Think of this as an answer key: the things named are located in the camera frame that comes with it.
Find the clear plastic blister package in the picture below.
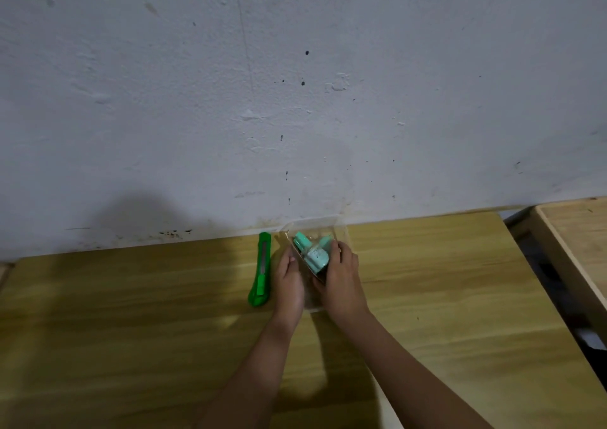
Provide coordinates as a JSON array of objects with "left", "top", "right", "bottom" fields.
[{"left": 276, "top": 215, "right": 353, "bottom": 314}]

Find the person's right hand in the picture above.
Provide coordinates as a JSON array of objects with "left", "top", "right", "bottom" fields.
[{"left": 312, "top": 241, "right": 371, "bottom": 324}]

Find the green utility knife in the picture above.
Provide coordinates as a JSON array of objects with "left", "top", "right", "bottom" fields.
[{"left": 248, "top": 232, "right": 272, "bottom": 308}]

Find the person's right forearm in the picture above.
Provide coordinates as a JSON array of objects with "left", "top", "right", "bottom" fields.
[{"left": 335, "top": 306, "right": 494, "bottom": 429}]

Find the person's left forearm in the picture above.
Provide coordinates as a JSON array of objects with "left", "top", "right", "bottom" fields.
[{"left": 193, "top": 314, "right": 297, "bottom": 429}]

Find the mint green stapler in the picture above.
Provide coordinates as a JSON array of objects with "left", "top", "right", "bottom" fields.
[{"left": 291, "top": 232, "right": 335, "bottom": 276}]

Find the wooden table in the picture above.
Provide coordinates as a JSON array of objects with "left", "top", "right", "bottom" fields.
[{"left": 506, "top": 197, "right": 607, "bottom": 315}]

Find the person's left hand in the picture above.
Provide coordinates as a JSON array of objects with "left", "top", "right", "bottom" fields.
[{"left": 273, "top": 247, "right": 305, "bottom": 324}]

